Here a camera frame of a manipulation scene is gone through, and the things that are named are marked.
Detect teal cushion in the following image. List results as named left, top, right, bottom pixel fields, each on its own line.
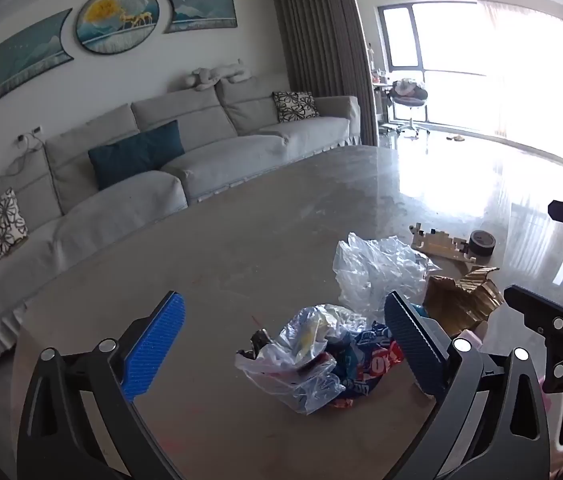
left=88, top=120, right=186, bottom=191

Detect brown grey curtain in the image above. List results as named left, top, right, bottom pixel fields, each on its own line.
left=268, top=0, right=380, bottom=147

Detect small dark wrapper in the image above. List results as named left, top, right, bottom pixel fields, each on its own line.
left=242, top=329, right=275, bottom=361

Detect floral cushion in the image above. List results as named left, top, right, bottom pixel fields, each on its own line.
left=0, top=187, right=29, bottom=266
left=272, top=91, right=320, bottom=124

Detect torn brown cardboard piece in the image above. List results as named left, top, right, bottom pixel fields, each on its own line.
left=422, top=266, right=505, bottom=337

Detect grey charging cable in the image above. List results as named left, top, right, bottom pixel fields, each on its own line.
left=8, top=139, right=45, bottom=177

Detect large clear plastic bag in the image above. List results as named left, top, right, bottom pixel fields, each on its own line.
left=332, top=232, right=443, bottom=322

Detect black tape roll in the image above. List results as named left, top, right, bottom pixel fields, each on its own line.
left=469, top=230, right=497, bottom=257

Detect office chair with clothes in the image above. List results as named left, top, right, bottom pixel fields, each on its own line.
left=388, top=79, right=432, bottom=136

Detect clear bag yellow contents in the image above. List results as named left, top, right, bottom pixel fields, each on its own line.
left=235, top=304, right=346, bottom=416

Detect beige building block toy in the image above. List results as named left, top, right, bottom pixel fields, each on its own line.
left=409, top=223, right=479, bottom=264

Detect round deer wall painting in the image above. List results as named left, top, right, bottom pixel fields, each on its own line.
left=75, top=0, right=159, bottom=55

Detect sheer white curtain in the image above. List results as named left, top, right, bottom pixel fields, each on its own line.
left=476, top=0, right=563, bottom=168

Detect cluttered white desk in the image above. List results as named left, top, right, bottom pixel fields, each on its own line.
left=367, top=42, right=398, bottom=134

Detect curved teal wall painting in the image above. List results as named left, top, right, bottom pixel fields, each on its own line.
left=0, top=8, right=74, bottom=101
left=160, top=0, right=239, bottom=35

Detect white plush toy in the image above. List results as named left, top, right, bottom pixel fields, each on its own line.
left=185, top=59, right=254, bottom=92

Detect grey fabric sofa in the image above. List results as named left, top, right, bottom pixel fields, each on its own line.
left=0, top=72, right=362, bottom=367

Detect dark framed window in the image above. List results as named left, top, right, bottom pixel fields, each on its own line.
left=375, top=2, right=563, bottom=161

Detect blue red snack wrapper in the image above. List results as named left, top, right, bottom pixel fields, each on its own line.
left=329, top=320, right=407, bottom=402

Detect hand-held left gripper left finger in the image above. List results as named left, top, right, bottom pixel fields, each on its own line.
left=16, top=290, right=187, bottom=480

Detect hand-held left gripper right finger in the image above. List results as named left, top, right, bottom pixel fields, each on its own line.
left=384, top=291, right=552, bottom=480

